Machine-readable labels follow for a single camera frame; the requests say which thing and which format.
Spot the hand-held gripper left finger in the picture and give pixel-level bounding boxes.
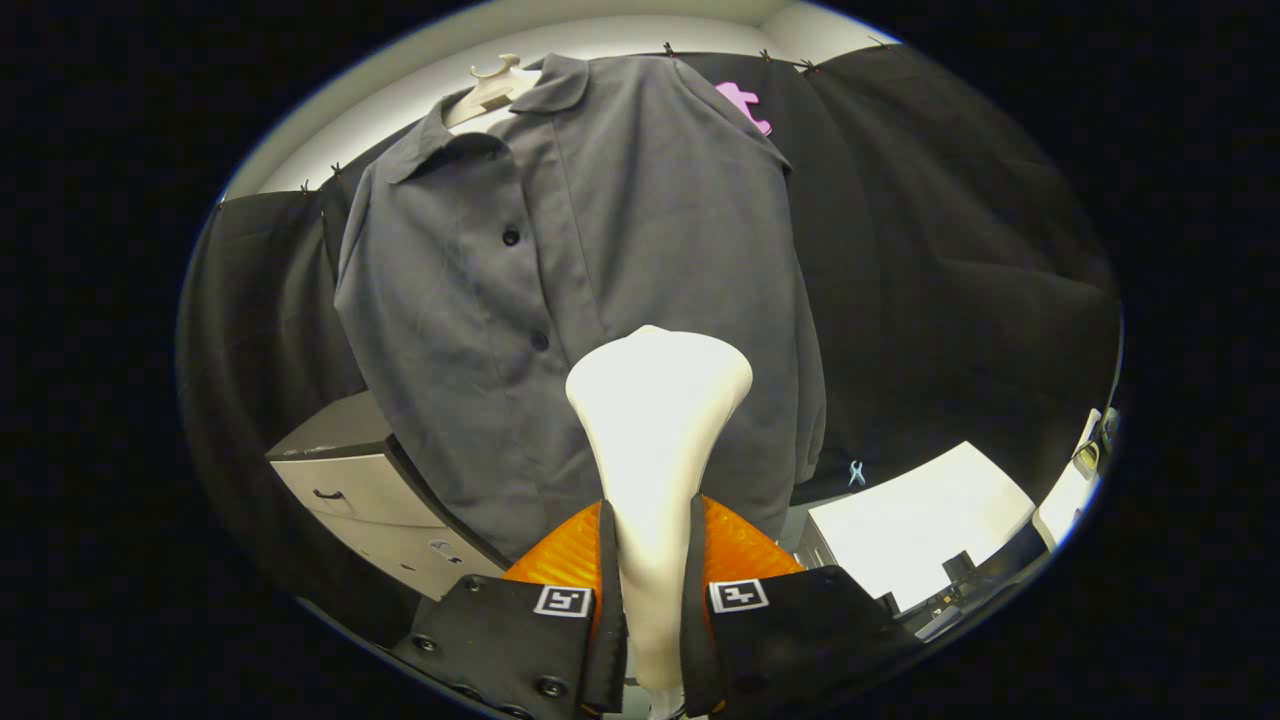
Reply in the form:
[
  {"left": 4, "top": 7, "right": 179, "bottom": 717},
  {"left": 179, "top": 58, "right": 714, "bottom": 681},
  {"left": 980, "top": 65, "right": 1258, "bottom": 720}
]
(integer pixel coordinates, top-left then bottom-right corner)
[{"left": 390, "top": 500, "right": 631, "bottom": 720}]

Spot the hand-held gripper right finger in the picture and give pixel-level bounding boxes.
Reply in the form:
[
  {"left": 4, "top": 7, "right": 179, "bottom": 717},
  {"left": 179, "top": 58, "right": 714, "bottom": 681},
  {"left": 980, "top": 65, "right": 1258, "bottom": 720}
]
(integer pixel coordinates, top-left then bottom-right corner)
[{"left": 680, "top": 493, "right": 926, "bottom": 719}]

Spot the white garment steamer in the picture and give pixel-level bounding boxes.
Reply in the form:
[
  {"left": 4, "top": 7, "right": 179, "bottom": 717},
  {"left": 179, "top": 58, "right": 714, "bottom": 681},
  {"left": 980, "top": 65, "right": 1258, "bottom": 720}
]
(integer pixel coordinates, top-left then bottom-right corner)
[{"left": 565, "top": 325, "right": 754, "bottom": 691}]

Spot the dark grey button shirt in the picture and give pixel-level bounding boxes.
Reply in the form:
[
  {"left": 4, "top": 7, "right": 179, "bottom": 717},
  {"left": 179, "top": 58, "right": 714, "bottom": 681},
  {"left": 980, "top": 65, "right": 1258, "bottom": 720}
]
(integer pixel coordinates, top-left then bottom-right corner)
[{"left": 333, "top": 52, "right": 829, "bottom": 563}]

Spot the white table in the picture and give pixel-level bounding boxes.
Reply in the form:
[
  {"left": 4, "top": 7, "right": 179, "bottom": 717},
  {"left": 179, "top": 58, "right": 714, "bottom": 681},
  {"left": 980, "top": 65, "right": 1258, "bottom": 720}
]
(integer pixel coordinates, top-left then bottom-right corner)
[{"left": 808, "top": 441, "right": 1037, "bottom": 613}]

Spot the grey drawer cabinet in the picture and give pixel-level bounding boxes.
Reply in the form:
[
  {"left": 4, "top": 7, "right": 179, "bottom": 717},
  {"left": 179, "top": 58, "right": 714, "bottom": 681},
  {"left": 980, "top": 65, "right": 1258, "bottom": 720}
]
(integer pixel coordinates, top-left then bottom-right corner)
[{"left": 266, "top": 390, "right": 511, "bottom": 601}]

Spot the black backdrop cloth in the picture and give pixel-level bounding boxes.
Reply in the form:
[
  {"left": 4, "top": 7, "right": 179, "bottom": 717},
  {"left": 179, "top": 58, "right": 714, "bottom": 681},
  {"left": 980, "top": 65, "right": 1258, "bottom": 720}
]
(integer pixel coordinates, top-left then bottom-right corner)
[{"left": 178, "top": 42, "right": 1123, "bottom": 651}]

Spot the cream mannequin torso form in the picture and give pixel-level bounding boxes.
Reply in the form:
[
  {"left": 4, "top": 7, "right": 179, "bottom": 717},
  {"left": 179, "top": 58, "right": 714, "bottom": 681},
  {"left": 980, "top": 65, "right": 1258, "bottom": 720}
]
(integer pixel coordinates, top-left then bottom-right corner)
[{"left": 443, "top": 53, "right": 541, "bottom": 136}]

